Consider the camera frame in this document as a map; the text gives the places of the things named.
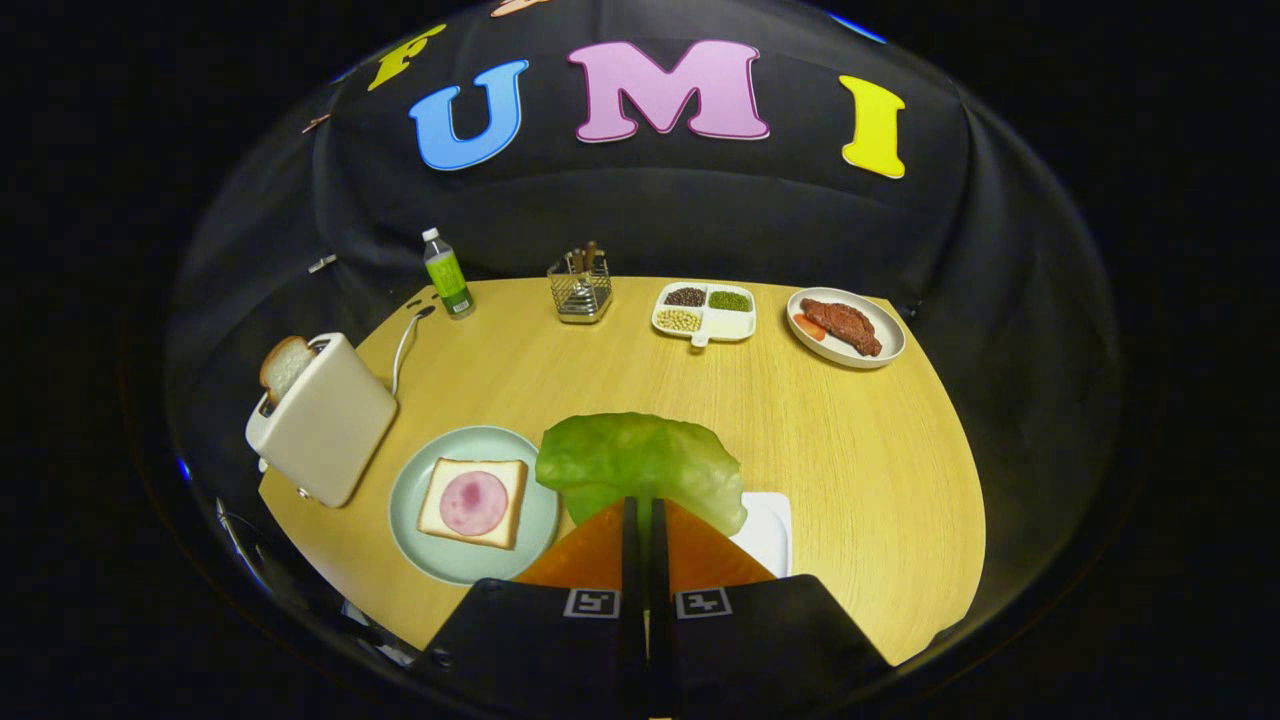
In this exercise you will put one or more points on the green lettuce leaf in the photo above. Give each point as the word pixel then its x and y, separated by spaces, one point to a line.
pixel 640 460

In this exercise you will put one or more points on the green label water bottle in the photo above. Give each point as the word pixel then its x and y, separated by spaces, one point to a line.
pixel 447 275

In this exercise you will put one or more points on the pale green round plate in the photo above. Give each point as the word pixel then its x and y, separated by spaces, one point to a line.
pixel 420 520

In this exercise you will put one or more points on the pink clip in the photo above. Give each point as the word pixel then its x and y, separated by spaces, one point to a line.
pixel 315 123

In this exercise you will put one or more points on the white square plate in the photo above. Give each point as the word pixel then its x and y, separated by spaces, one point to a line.
pixel 768 530

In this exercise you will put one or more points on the white clip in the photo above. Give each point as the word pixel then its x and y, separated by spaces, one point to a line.
pixel 322 263

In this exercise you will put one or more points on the toasted bread slice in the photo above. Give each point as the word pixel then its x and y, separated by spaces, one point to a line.
pixel 285 365

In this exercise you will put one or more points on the black backdrop cloth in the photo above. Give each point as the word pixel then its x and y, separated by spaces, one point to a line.
pixel 650 210

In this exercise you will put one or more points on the bread slice with ham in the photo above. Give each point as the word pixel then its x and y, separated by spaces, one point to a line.
pixel 440 520

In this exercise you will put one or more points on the orange carrot slice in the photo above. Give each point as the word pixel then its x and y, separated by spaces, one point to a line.
pixel 808 327

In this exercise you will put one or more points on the brown steak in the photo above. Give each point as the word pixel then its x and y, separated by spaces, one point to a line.
pixel 840 325

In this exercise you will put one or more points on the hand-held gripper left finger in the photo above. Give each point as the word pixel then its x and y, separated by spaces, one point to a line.
pixel 632 560

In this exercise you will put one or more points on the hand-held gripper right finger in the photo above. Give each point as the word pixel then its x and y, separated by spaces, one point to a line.
pixel 658 560

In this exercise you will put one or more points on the white round plate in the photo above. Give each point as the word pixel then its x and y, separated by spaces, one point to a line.
pixel 885 325

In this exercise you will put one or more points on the white divided dish with beans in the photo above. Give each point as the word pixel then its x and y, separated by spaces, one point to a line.
pixel 735 322

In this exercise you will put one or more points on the white toaster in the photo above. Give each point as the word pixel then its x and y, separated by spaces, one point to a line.
pixel 325 425

